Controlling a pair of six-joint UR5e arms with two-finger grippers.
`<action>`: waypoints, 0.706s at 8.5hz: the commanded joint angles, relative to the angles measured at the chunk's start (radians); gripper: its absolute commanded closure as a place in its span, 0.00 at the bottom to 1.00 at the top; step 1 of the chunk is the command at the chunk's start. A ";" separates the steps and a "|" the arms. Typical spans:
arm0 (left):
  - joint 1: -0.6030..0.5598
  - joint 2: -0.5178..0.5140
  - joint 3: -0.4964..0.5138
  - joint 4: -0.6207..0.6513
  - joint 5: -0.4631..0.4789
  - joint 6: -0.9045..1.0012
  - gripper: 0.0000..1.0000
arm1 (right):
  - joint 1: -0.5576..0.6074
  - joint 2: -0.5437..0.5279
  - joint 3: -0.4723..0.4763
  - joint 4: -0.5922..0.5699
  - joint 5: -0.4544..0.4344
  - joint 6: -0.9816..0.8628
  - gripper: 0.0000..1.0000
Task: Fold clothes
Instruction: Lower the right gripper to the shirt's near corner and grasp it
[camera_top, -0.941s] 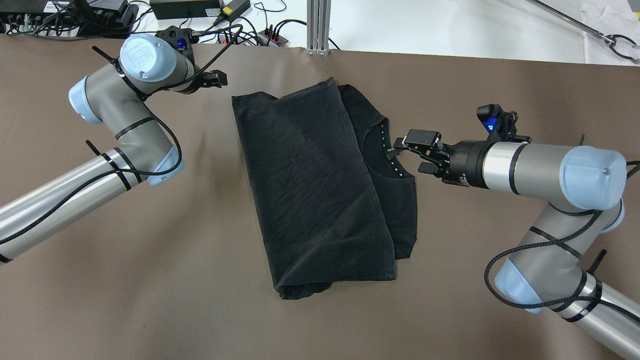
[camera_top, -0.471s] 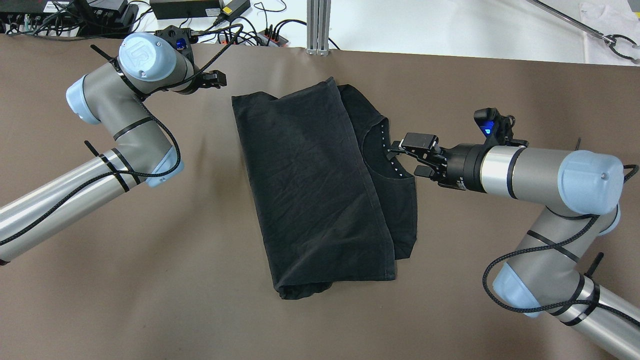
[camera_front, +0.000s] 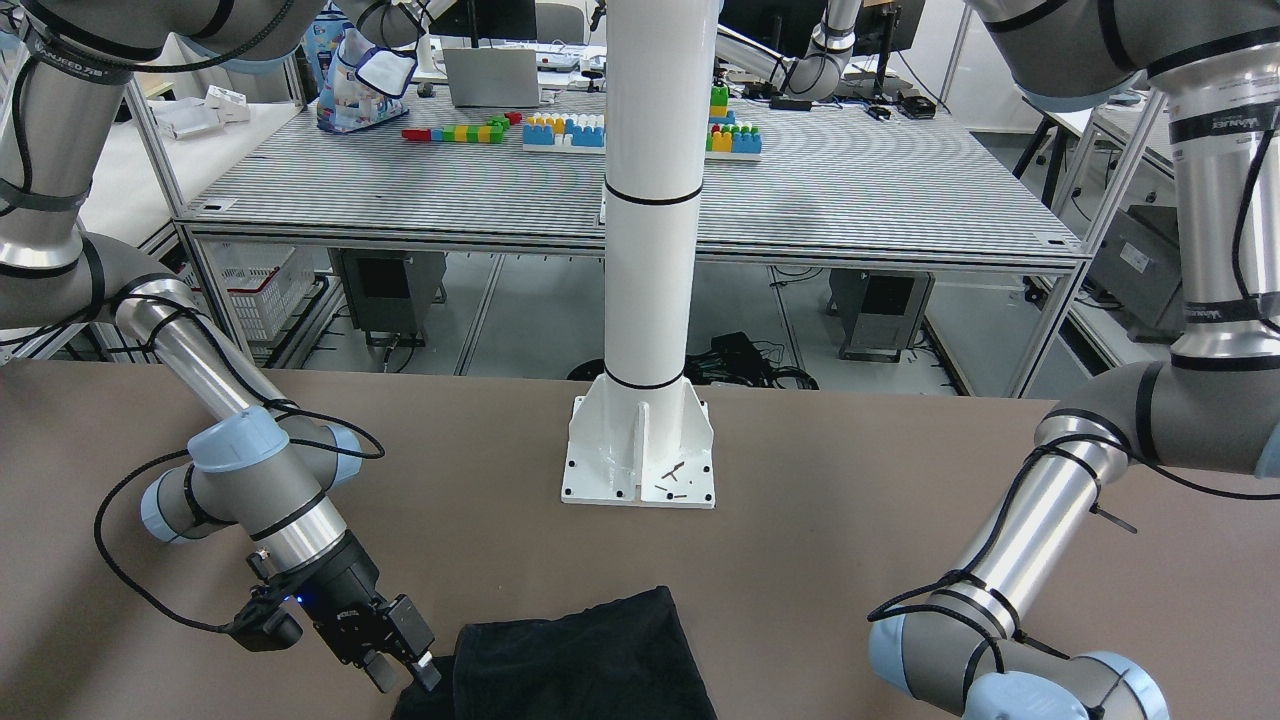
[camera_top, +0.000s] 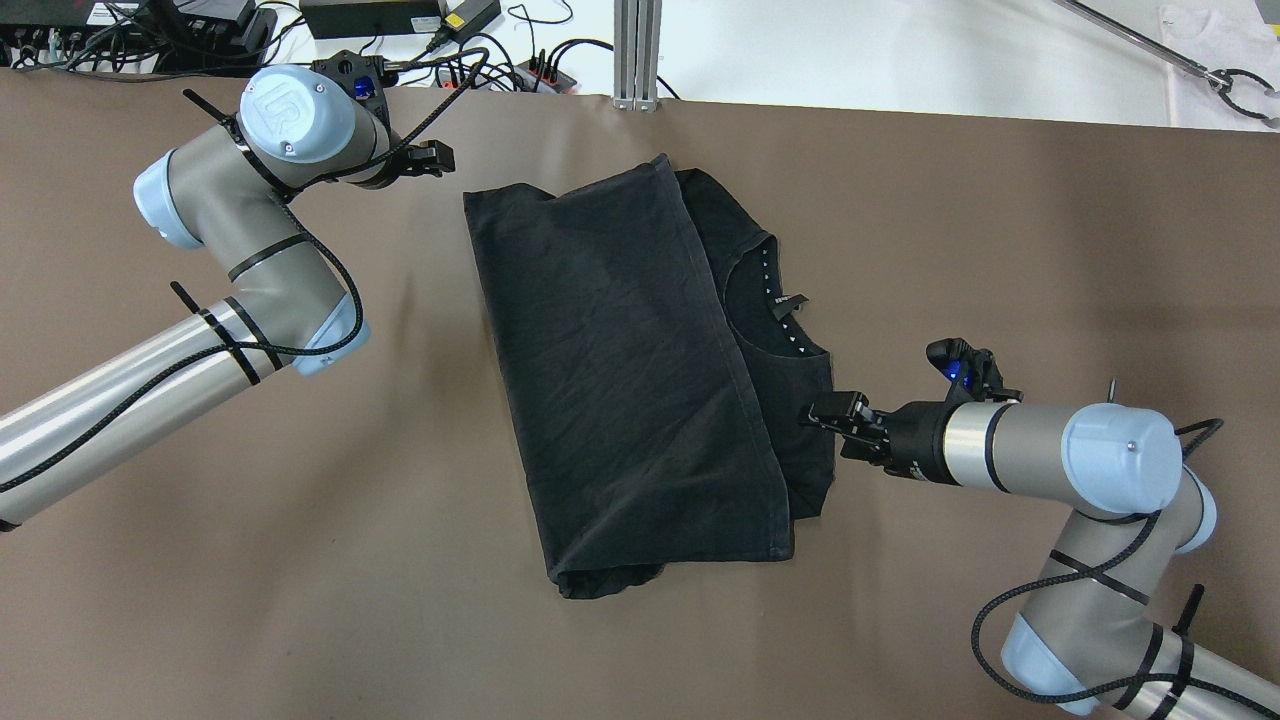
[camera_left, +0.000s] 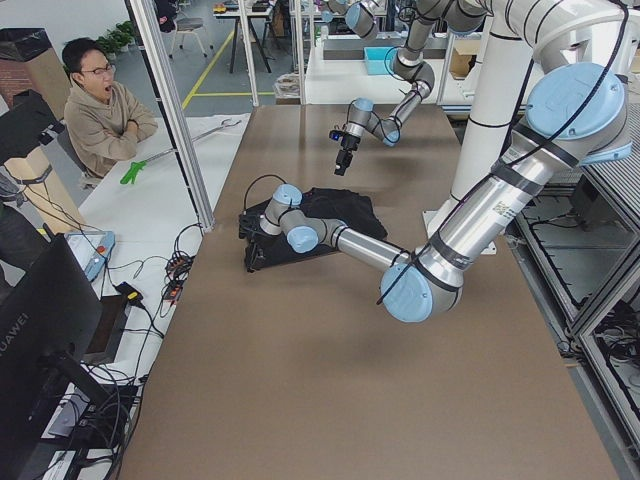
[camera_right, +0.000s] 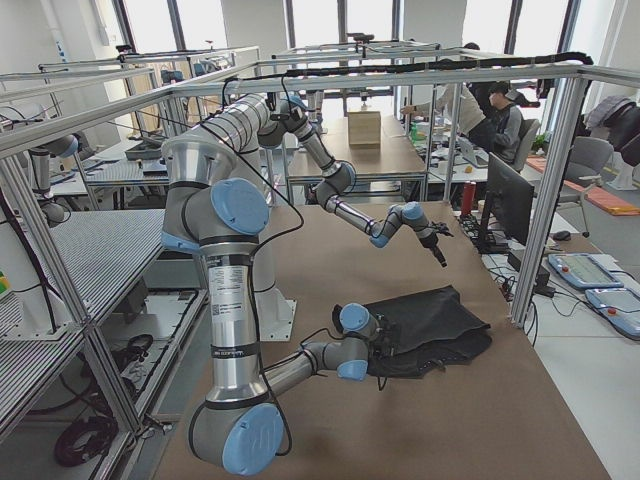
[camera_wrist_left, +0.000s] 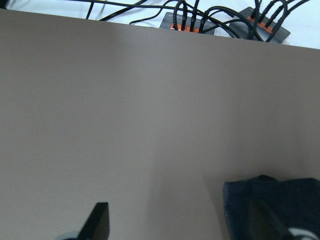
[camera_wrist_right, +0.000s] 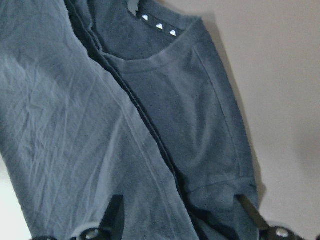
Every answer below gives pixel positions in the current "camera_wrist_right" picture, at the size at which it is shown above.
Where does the black t-shirt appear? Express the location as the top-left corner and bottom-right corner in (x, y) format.
(0, 0), (259, 240)

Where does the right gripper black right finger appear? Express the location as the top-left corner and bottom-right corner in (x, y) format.
(237, 194), (304, 240)

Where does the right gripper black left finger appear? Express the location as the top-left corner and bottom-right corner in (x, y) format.
(32, 194), (125, 240)

